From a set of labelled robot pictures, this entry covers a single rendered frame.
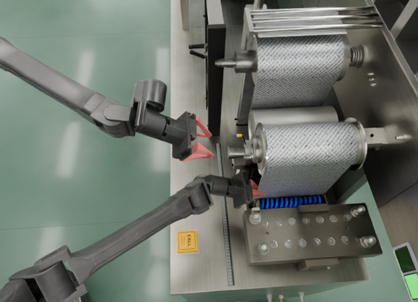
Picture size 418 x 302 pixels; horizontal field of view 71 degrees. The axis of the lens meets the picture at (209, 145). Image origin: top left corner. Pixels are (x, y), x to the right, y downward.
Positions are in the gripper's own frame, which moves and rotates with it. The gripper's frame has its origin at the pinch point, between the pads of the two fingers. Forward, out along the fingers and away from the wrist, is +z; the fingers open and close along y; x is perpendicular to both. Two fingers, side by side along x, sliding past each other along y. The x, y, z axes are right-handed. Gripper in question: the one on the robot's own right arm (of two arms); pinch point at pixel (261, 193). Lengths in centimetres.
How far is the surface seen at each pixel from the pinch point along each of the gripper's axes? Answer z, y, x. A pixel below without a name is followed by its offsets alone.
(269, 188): -0.9, 0.3, 4.8
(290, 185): 3.6, 0.3, 9.3
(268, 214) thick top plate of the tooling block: 3.6, 5.9, -2.1
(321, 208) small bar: 17.0, 5.5, 8.0
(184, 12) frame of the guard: -17, -102, -17
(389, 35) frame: 7, -26, 49
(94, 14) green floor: -50, -249, -153
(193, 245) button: -12.4, 11.7, -24.0
